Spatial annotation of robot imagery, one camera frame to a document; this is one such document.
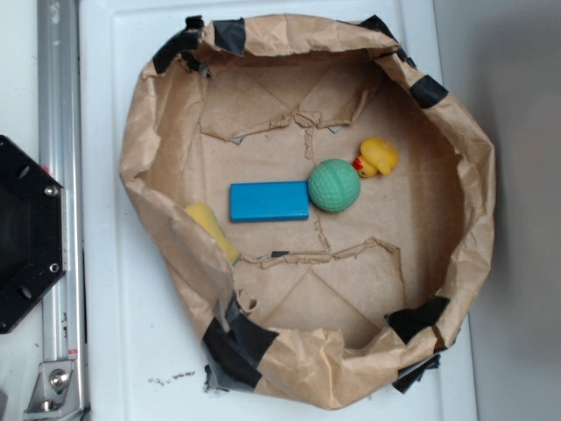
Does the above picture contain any yellow rubber duck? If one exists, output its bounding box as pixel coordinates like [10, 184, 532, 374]
[352, 138, 399, 178]

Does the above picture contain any blue rectangular block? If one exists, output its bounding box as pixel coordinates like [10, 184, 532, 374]
[230, 181, 309, 223]

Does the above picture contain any brown paper bag tray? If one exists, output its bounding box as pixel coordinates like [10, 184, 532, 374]
[119, 14, 496, 410]

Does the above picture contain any green dimpled ball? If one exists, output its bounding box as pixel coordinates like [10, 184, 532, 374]
[308, 159, 361, 213]

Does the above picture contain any yellow sponge piece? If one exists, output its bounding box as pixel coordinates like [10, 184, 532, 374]
[184, 202, 241, 265]

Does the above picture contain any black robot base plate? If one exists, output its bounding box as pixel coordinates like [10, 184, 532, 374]
[1, 136, 66, 334]

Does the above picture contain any aluminium extrusion rail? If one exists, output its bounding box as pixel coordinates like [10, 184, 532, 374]
[38, 1, 91, 420]

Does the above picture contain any metal corner bracket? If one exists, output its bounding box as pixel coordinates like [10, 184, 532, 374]
[23, 360, 80, 420]

